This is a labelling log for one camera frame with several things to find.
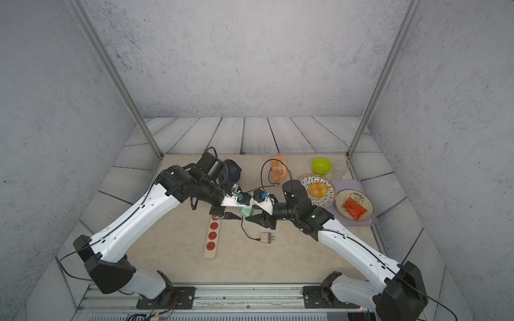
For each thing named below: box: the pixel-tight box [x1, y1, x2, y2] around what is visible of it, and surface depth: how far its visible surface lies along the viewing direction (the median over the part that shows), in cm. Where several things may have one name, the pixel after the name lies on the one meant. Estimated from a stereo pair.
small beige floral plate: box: [334, 189, 375, 223], surface depth 98 cm
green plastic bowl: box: [311, 157, 333, 176], surface depth 113 cm
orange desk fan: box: [271, 155, 287, 182], surface depth 103 cm
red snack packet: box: [342, 197, 369, 221], surface depth 97 cm
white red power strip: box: [203, 216, 221, 259], surface depth 88 cm
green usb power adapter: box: [238, 206, 255, 218], surface depth 67 cm
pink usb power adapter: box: [260, 232, 276, 245], surface depth 88 cm
